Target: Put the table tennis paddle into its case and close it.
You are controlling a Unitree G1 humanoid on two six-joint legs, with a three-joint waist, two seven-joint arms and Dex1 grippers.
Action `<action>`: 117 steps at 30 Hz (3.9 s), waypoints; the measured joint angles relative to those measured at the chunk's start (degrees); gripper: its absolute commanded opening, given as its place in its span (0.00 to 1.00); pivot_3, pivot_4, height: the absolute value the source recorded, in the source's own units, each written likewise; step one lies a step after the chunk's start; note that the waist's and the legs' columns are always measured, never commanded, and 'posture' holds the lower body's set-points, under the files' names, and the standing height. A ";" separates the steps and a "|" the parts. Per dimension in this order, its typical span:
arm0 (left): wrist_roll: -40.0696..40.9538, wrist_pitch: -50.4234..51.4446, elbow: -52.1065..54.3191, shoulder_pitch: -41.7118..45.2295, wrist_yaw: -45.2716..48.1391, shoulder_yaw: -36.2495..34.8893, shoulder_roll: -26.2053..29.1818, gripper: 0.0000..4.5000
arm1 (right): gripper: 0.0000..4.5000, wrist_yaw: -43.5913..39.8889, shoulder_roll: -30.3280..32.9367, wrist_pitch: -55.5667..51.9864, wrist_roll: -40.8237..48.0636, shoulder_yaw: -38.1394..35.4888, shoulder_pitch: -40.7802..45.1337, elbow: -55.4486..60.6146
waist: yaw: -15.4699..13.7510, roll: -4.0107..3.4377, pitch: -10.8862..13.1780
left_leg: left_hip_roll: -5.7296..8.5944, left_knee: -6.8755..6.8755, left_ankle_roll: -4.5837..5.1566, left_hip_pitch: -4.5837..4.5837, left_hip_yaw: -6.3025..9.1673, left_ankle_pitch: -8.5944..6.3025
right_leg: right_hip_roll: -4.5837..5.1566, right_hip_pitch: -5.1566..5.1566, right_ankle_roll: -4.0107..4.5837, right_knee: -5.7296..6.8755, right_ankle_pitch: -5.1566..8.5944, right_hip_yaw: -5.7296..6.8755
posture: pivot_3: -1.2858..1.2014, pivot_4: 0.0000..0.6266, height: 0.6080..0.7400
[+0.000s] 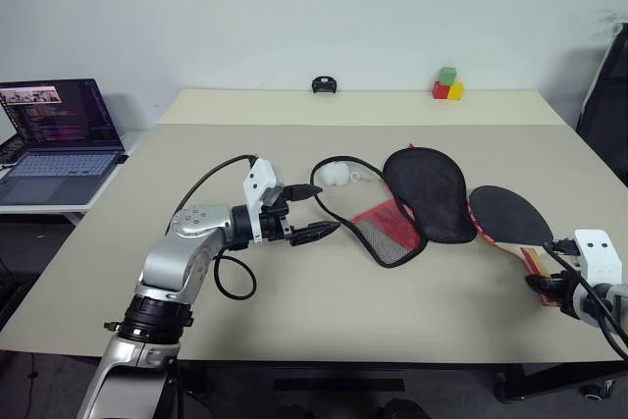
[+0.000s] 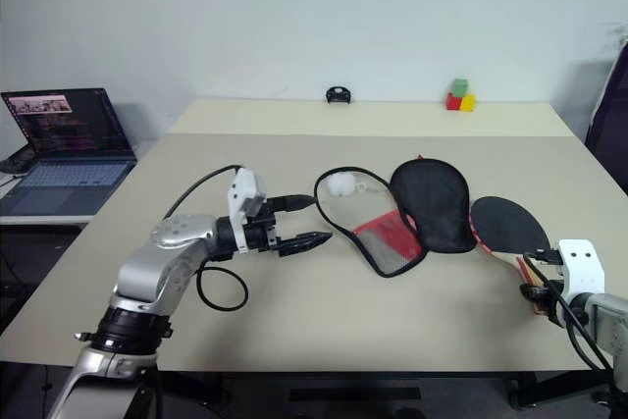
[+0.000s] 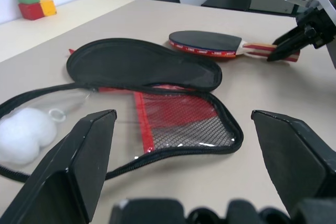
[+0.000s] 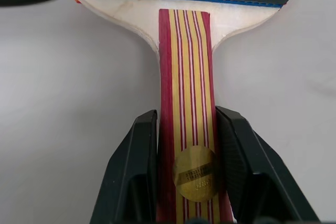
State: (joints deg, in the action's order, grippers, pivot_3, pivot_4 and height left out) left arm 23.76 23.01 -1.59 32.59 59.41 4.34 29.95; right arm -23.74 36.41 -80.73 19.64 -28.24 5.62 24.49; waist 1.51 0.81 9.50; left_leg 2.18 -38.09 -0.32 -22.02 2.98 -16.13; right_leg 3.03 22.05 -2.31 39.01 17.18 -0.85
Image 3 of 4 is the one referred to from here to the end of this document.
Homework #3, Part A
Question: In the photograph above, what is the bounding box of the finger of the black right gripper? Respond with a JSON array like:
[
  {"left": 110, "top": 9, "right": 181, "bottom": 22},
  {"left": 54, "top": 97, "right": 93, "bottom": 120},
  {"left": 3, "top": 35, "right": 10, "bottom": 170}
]
[
  {"left": 266, "top": 36, "right": 315, "bottom": 63},
  {"left": 271, "top": 25, "right": 308, "bottom": 48}
]

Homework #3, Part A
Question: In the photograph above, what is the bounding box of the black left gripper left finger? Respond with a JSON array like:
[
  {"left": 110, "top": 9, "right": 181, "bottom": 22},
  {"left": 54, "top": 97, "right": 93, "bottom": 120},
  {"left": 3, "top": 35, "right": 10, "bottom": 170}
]
[{"left": 0, "top": 109, "right": 117, "bottom": 224}]

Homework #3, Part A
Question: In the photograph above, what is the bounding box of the black and red paddle case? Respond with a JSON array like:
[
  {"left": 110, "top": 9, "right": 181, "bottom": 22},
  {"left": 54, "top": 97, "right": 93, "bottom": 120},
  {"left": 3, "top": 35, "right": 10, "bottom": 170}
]
[{"left": 0, "top": 38, "right": 244, "bottom": 184}]

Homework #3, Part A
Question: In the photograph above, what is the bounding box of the table tennis paddle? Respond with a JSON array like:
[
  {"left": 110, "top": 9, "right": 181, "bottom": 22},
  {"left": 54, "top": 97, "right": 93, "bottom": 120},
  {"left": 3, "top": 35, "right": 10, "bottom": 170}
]
[{"left": 167, "top": 30, "right": 301, "bottom": 63}]

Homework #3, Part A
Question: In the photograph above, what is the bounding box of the yellow cube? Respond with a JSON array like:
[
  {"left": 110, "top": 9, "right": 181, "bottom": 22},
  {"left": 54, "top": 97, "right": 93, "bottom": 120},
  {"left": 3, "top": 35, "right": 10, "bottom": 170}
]
[{"left": 39, "top": 0, "right": 58, "bottom": 16}]

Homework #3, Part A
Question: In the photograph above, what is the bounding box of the black padded seat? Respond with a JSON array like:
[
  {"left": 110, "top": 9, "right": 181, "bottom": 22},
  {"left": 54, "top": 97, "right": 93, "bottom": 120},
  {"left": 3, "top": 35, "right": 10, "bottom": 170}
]
[{"left": 201, "top": 0, "right": 254, "bottom": 12}]

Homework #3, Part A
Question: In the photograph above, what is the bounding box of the white table tennis ball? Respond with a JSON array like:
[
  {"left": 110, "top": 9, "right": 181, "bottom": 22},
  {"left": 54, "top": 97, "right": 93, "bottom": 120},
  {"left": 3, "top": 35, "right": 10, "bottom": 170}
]
[
  {"left": 7, "top": 108, "right": 50, "bottom": 135},
  {"left": 0, "top": 132, "right": 40, "bottom": 166},
  {"left": 33, "top": 121, "right": 58, "bottom": 151}
]

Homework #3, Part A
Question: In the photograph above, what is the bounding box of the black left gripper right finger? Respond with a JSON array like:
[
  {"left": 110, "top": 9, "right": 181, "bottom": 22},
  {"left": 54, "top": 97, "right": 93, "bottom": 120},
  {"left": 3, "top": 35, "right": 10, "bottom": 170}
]
[{"left": 251, "top": 109, "right": 336, "bottom": 216}]

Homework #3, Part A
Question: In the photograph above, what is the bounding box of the red cube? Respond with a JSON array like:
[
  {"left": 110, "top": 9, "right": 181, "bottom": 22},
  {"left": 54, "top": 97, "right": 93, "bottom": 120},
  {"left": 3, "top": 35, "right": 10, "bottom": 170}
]
[{"left": 18, "top": 2, "right": 44, "bottom": 20}]

